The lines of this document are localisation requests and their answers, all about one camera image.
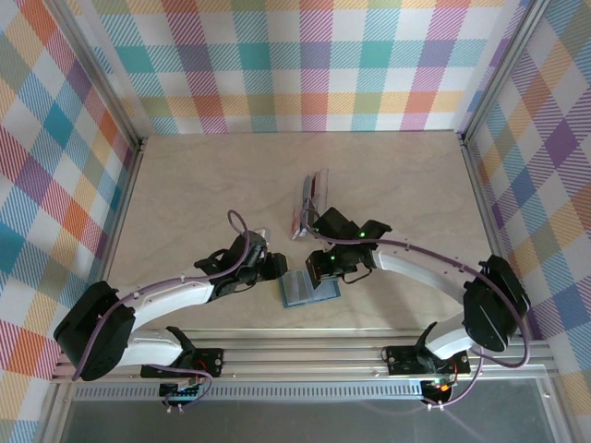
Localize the grey sheet panel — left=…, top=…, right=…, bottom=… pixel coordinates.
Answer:
left=59, top=399, right=555, bottom=443

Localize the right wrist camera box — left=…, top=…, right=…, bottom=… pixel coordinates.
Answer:
left=313, top=207, right=360, bottom=242

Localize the slotted metal cable duct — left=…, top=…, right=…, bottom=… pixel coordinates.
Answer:
left=73, top=386, right=426, bottom=402

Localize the blue leather card holder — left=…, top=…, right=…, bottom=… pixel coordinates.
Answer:
left=278, top=269, right=344, bottom=309

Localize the aluminium corner post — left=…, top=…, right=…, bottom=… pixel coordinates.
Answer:
left=455, top=0, right=551, bottom=145
left=43, top=0, right=150, bottom=156

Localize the aluminium cross rail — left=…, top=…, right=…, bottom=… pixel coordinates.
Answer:
left=50, top=328, right=560, bottom=385

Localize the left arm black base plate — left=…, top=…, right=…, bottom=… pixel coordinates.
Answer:
left=140, top=348, right=226, bottom=380

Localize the clear acrylic card stand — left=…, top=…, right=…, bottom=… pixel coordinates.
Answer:
left=288, top=168, right=332, bottom=241

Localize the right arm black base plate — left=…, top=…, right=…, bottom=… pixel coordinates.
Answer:
left=385, top=344, right=472, bottom=377

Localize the stack of plastic cards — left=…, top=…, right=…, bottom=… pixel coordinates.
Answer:
left=290, top=174, right=320, bottom=239

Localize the small circuit board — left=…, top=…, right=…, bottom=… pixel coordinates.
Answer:
left=422, top=377, right=458, bottom=397
left=159, top=380, right=207, bottom=401

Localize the aluminium side rail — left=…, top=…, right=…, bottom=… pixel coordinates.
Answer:
left=458, top=132, right=532, bottom=341
left=80, top=136, right=150, bottom=345

